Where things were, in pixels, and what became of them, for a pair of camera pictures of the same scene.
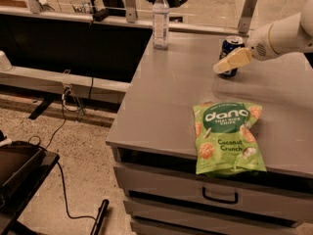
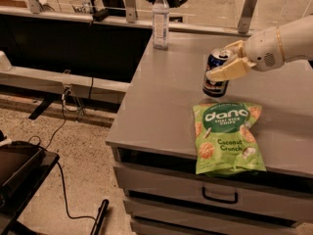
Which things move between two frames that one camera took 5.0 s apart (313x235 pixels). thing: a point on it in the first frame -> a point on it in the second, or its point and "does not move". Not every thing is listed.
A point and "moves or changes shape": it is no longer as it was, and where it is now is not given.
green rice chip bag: (225, 139) does not move
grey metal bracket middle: (130, 3) does not move
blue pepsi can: (231, 44) moves or changes shape
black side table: (24, 165) does not move
